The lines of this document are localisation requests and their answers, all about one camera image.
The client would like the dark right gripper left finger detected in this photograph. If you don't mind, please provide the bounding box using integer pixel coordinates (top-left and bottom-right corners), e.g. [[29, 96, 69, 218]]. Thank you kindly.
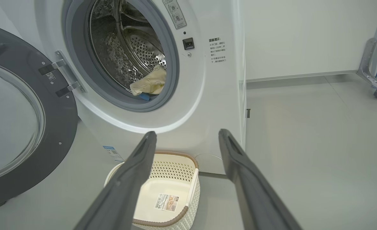
[[73, 131, 158, 230]]

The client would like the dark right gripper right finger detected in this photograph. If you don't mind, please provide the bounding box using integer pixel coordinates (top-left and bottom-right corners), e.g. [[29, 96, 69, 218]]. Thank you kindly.
[[218, 128, 304, 230]]

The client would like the round glass washer door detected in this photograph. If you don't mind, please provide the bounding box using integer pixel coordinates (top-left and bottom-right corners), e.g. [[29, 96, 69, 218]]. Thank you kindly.
[[0, 22, 79, 208]]

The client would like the cream printed garment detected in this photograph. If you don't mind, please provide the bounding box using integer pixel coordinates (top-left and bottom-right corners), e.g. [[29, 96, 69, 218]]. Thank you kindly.
[[129, 65, 167, 101]]

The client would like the white front-load washing machine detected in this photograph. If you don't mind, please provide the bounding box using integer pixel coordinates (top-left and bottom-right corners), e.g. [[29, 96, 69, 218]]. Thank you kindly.
[[0, 0, 247, 175]]

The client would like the blue energy label sticker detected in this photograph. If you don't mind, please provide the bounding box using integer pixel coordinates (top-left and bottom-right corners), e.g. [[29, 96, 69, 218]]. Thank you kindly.
[[103, 146, 125, 163]]

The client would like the basket product label sticker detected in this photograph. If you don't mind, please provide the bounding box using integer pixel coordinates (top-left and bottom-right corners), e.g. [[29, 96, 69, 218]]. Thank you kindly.
[[154, 193, 180, 212]]

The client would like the cream perforated laundry basket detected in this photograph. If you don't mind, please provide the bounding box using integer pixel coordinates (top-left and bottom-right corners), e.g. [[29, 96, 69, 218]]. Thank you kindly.
[[104, 150, 201, 230]]

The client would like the printed warning text label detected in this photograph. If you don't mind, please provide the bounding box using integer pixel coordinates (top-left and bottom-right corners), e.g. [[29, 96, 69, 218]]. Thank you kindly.
[[208, 37, 227, 64]]

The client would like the metal cart leg with caster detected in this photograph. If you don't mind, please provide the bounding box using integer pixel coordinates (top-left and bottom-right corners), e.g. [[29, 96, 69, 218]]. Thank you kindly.
[[357, 0, 377, 92]]

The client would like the grey instruction sticker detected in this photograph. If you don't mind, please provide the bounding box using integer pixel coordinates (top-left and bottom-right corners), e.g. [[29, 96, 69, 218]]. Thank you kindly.
[[162, 0, 188, 30]]

